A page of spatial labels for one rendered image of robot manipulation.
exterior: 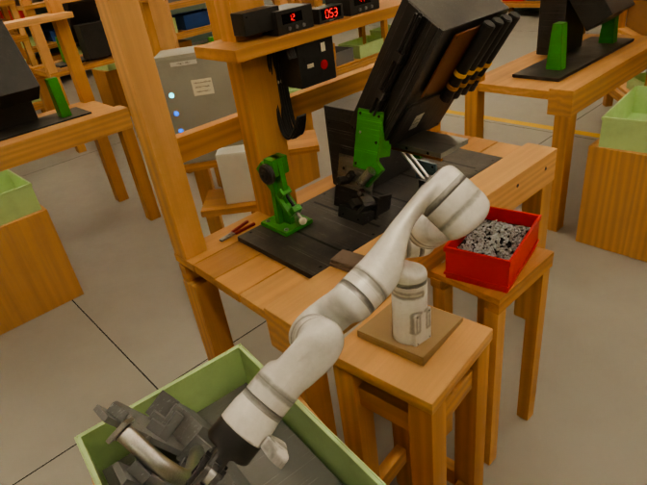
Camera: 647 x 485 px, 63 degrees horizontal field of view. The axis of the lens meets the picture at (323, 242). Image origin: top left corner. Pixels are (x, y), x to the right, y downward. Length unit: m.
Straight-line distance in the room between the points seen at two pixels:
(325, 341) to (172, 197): 1.17
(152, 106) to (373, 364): 1.01
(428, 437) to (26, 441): 2.00
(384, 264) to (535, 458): 1.62
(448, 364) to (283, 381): 0.70
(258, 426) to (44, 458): 2.05
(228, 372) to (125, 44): 0.97
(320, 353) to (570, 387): 1.93
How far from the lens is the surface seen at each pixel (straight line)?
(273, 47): 1.83
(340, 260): 1.66
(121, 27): 1.70
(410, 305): 1.34
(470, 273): 1.73
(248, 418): 0.78
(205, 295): 2.04
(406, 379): 1.36
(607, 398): 2.59
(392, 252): 0.81
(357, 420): 1.58
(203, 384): 1.37
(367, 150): 1.89
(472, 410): 1.65
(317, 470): 1.22
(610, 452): 2.41
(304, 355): 0.76
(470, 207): 0.85
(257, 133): 1.97
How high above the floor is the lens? 1.83
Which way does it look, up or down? 31 degrees down
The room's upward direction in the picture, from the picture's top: 8 degrees counter-clockwise
